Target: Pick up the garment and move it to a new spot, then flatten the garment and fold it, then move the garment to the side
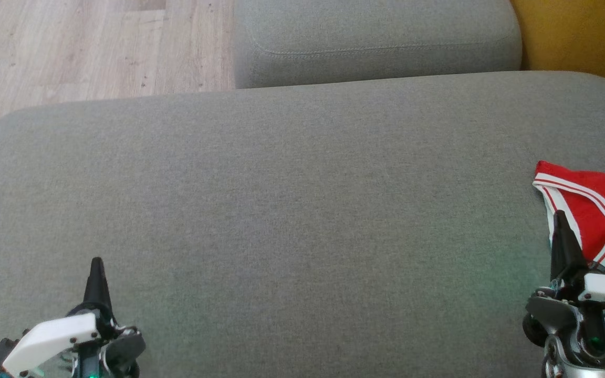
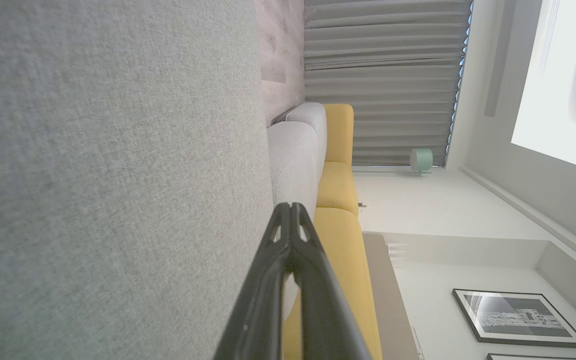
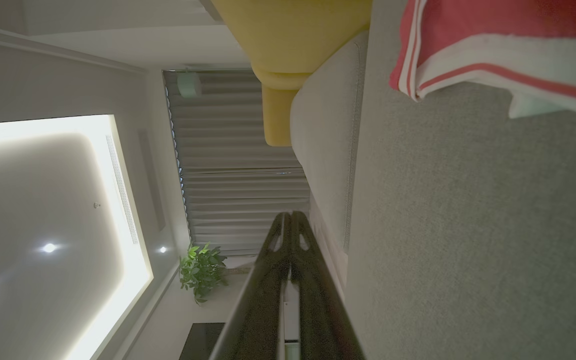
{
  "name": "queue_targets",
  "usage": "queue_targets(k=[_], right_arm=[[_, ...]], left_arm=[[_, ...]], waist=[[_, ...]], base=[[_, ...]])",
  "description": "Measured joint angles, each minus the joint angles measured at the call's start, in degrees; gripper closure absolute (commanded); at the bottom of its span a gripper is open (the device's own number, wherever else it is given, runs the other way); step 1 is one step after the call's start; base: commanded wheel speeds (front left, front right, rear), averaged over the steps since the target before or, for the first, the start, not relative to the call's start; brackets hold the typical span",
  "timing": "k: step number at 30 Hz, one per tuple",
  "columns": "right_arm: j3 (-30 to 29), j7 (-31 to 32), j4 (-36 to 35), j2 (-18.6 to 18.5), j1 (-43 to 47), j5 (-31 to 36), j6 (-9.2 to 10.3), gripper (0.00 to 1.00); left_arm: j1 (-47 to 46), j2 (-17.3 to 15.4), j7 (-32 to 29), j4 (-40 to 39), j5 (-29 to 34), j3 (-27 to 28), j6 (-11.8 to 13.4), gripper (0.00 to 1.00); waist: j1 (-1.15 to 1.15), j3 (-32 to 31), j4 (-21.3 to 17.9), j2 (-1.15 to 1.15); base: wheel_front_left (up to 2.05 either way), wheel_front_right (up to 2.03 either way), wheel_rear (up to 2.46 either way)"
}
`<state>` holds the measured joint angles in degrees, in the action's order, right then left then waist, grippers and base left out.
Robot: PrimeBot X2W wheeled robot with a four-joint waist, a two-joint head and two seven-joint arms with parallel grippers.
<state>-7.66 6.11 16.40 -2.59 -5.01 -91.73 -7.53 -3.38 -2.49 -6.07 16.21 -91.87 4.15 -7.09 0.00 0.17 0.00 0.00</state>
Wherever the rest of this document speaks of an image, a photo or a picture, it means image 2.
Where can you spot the small white ribbed object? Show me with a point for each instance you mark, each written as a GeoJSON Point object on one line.
{"type": "Point", "coordinates": [397, 255]}

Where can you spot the mint green lamp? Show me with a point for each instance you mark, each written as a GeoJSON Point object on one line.
{"type": "Point", "coordinates": [420, 160]}

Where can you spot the grey pleated curtain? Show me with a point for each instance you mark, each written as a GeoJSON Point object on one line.
{"type": "Point", "coordinates": [383, 80]}

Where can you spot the black framed picture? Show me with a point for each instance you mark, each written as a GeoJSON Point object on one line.
{"type": "Point", "coordinates": [543, 357]}
{"type": "Point", "coordinates": [518, 317]}

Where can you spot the large grey sofa seat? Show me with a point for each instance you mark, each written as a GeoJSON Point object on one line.
{"type": "Point", "coordinates": [108, 175]}

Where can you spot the yellow sofa back cushion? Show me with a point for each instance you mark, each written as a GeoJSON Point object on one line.
{"type": "Point", "coordinates": [339, 130]}
{"type": "Point", "coordinates": [348, 270]}
{"type": "Point", "coordinates": [338, 185]}

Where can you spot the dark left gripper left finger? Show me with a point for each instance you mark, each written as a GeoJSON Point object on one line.
{"type": "Point", "coordinates": [258, 310]}

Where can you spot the beige ledge behind sofa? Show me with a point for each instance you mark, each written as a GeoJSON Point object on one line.
{"type": "Point", "coordinates": [390, 300]}

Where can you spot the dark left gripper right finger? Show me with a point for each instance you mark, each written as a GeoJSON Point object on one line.
{"type": "Point", "coordinates": [325, 310]}

